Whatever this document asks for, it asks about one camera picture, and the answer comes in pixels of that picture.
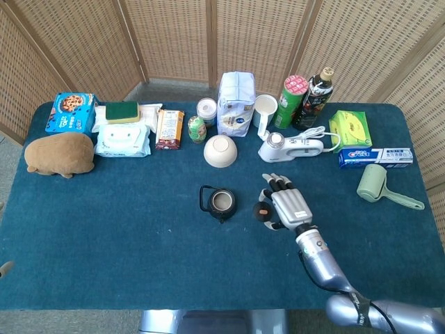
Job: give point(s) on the dark tea bottle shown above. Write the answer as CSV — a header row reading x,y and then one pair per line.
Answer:
x,y
313,104

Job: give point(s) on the green chips can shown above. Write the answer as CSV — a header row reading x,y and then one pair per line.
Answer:
x,y
290,102

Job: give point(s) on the black round knob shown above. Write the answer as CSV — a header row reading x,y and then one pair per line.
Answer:
x,y
261,211

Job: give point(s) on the blue cookie box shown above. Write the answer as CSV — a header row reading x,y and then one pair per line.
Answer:
x,y
69,113

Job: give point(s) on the black teapot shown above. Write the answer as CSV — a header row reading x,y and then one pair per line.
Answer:
x,y
219,202

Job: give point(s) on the brown plush toy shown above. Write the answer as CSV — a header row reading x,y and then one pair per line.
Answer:
x,y
59,153

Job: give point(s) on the white lidded jar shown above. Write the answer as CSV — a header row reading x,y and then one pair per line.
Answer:
x,y
206,110

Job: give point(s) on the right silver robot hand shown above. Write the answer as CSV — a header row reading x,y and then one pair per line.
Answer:
x,y
290,207

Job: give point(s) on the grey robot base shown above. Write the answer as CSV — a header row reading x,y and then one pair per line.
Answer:
x,y
208,321

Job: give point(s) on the blue white toothpaste box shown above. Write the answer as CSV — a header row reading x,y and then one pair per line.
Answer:
x,y
375,157

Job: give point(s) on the small green bottle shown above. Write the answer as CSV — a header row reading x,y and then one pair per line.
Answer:
x,y
197,129

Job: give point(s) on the brown white snack box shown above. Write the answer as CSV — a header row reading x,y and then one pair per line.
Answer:
x,y
169,129

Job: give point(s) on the yellow green tissue box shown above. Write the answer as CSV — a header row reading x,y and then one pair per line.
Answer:
x,y
351,128

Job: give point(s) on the white flour bag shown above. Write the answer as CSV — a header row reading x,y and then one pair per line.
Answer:
x,y
235,104

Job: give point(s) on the teal felt table cloth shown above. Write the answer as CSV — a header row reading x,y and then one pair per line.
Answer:
x,y
139,243

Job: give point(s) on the green yellow sponge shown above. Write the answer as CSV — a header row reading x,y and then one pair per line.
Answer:
x,y
122,112

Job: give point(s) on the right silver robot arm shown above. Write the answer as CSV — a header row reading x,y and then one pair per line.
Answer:
x,y
323,264

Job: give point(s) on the beige upturned bowl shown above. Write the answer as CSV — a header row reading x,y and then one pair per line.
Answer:
x,y
220,151

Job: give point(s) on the green lint roller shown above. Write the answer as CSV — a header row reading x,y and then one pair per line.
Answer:
x,y
372,182

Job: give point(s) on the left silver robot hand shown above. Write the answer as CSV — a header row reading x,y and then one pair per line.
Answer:
x,y
5,269

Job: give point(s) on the white wet wipes pack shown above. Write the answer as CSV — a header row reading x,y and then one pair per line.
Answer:
x,y
121,141

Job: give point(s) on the wicker folding screen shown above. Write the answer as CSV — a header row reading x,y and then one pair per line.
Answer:
x,y
174,35

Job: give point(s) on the white handheld appliance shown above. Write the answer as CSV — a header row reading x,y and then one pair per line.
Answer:
x,y
288,149

